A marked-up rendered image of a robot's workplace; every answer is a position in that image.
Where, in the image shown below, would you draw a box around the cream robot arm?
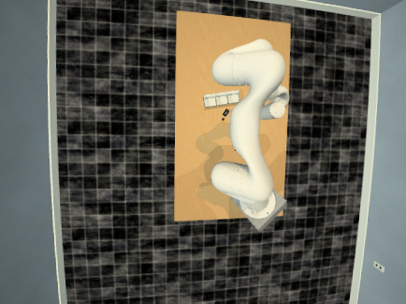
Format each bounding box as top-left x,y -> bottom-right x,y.
210,39 -> 289,219

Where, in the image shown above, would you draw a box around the white open-top bin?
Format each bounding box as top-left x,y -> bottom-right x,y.
203,90 -> 240,108

